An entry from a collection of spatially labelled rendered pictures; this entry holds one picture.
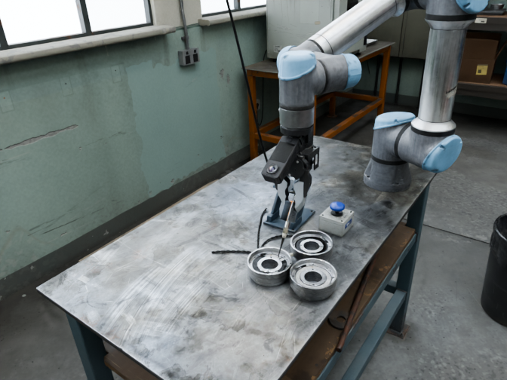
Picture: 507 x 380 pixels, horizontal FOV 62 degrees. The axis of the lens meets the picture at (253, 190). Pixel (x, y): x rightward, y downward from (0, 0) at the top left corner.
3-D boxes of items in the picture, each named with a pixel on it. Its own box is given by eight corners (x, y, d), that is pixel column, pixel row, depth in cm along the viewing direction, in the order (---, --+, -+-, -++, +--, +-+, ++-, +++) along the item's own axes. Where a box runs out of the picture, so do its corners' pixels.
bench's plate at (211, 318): (238, 439, 67) (238, 431, 66) (38, 294, 99) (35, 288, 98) (443, 167, 151) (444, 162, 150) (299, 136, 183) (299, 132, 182)
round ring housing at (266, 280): (299, 281, 97) (299, 268, 95) (256, 293, 94) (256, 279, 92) (281, 255, 105) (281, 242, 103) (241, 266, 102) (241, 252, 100)
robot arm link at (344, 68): (333, 47, 99) (294, 53, 94) (367, 54, 90) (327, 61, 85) (330, 81, 102) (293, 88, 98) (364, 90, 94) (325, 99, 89)
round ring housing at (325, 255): (318, 239, 111) (319, 226, 109) (340, 262, 103) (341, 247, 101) (283, 249, 108) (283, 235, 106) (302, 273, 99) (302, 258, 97)
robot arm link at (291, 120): (304, 113, 86) (270, 108, 90) (303, 134, 88) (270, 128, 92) (320, 103, 91) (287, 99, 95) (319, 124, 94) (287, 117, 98)
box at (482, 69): (498, 85, 364) (509, 40, 346) (438, 80, 387) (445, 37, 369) (502, 75, 394) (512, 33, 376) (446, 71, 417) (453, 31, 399)
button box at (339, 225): (342, 237, 112) (343, 222, 109) (318, 229, 115) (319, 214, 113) (354, 223, 117) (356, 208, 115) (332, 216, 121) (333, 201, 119)
